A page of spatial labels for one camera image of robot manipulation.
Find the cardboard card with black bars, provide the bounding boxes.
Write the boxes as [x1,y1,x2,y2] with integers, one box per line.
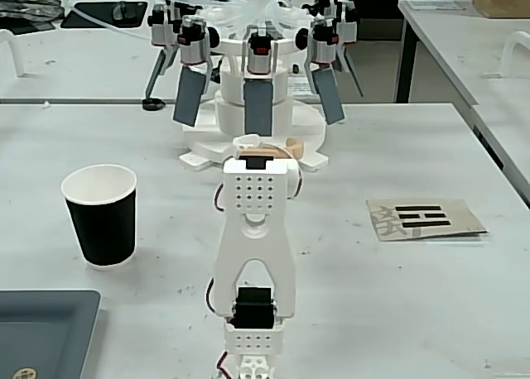
[366,197,489,242]

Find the black mat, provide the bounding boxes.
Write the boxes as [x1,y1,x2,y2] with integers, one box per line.
[60,0,149,30]

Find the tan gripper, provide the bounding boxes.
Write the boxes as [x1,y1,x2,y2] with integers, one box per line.
[232,133,306,161]

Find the white table with black leg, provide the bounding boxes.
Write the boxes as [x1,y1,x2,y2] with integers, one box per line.
[397,0,530,181]

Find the white curved handle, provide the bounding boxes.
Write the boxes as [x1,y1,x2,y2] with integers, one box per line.
[499,30,530,79]
[0,28,27,79]

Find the printed paper label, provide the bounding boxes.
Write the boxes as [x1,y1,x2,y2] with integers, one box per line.
[287,75,320,96]

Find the dark grey tray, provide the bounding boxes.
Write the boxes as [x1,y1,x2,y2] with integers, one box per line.
[0,289,102,379]

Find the clear plastic tube bundle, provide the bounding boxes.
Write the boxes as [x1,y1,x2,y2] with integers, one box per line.
[60,0,301,36]

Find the dark crumpled plastic bag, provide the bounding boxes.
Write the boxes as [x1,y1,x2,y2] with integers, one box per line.
[0,0,64,31]

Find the black paper cup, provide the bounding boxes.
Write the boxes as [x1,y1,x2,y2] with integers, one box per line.
[60,164,138,271]

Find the white paper sheets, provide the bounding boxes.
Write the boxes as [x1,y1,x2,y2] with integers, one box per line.
[407,0,474,12]

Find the grey paddle actuator unit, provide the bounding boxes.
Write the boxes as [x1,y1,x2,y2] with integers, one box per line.
[243,27,277,136]
[335,0,365,98]
[143,4,180,102]
[172,17,213,127]
[306,17,346,126]

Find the red black servo cable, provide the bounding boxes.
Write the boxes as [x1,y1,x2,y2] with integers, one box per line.
[205,276,219,314]
[288,168,306,203]
[214,183,228,213]

